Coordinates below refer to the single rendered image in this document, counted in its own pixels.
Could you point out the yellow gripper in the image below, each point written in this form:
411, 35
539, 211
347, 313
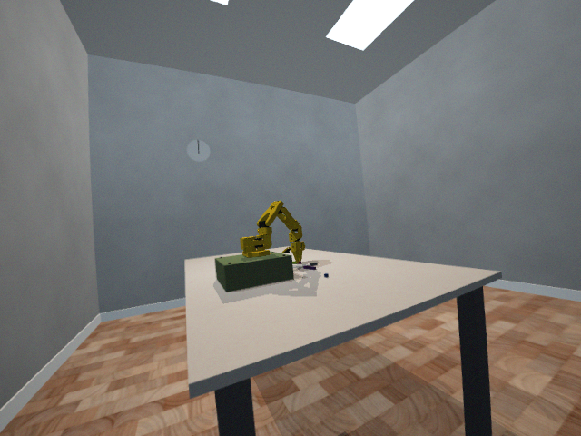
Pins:
296, 249

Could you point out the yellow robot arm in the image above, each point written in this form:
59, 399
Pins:
265, 232

